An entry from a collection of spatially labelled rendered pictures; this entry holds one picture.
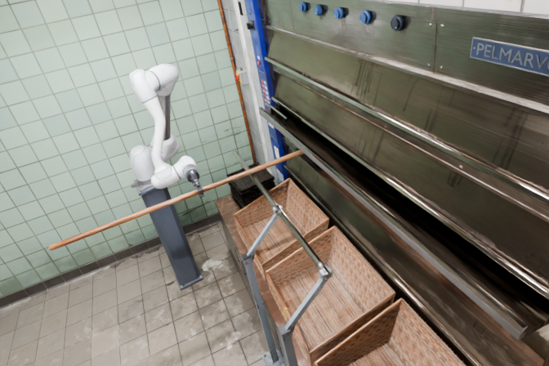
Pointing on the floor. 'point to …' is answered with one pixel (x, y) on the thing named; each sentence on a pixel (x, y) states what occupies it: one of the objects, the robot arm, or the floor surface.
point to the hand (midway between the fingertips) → (199, 190)
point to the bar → (260, 291)
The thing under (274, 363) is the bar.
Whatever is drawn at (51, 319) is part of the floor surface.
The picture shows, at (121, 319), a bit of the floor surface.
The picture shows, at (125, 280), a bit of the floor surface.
